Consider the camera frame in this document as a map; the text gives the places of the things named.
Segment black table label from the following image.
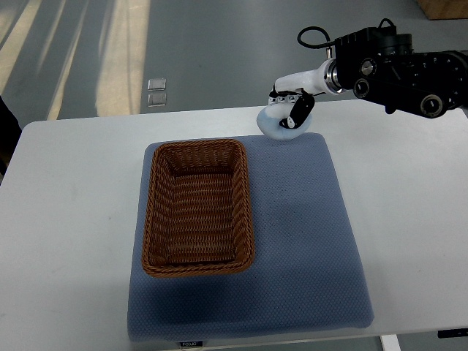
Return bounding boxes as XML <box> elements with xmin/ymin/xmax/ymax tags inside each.
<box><xmin>179</xmin><ymin>341</ymin><xmax>203</xmax><ymax>349</ymax></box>

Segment blue quilted mat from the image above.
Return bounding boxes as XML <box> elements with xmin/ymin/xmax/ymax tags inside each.
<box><xmin>127</xmin><ymin>133</ymin><xmax>374</xmax><ymax>342</ymax></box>

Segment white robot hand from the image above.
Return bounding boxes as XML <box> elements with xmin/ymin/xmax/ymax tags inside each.
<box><xmin>268</xmin><ymin>60</ymin><xmax>339</xmax><ymax>129</ymax></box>

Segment wooden box corner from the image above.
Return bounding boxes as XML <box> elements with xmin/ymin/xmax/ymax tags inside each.
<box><xmin>420</xmin><ymin>0</ymin><xmax>467</xmax><ymax>20</ymax></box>

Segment lower metal floor plate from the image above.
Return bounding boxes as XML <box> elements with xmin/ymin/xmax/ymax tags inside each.
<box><xmin>147</xmin><ymin>92</ymin><xmax>167</xmax><ymax>107</ymax></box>

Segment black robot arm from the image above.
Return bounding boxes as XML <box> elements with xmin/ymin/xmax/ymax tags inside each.
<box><xmin>268</xmin><ymin>18</ymin><xmax>467</xmax><ymax>129</ymax></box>

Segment dark clothed person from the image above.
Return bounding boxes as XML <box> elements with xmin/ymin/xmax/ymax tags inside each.
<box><xmin>0</xmin><ymin>99</ymin><xmax>22</xmax><ymax>176</ymax></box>

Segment white table leg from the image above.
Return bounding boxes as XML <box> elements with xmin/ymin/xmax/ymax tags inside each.
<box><xmin>380</xmin><ymin>334</ymin><xmax>401</xmax><ymax>351</ymax></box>

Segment black table bracket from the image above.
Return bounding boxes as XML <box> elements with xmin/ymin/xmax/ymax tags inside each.
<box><xmin>437</xmin><ymin>328</ymin><xmax>468</xmax><ymax>339</ymax></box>

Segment upper metal floor plate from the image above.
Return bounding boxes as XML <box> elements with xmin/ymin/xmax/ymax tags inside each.
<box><xmin>147</xmin><ymin>78</ymin><xmax>167</xmax><ymax>91</ymax></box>

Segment light blue plush toy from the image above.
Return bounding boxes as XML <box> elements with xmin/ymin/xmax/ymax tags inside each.
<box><xmin>257</xmin><ymin>103</ymin><xmax>312</xmax><ymax>140</ymax></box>

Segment brown wicker basket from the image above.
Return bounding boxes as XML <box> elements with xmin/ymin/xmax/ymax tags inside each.
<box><xmin>141</xmin><ymin>139</ymin><xmax>255</xmax><ymax>278</ymax></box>

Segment metal floor plate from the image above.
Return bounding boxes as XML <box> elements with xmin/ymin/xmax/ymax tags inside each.
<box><xmin>147</xmin><ymin>92</ymin><xmax>167</xmax><ymax>107</ymax></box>
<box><xmin>147</xmin><ymin>78</ymin><xmax>167</xmax><ymax>91</ymax></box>

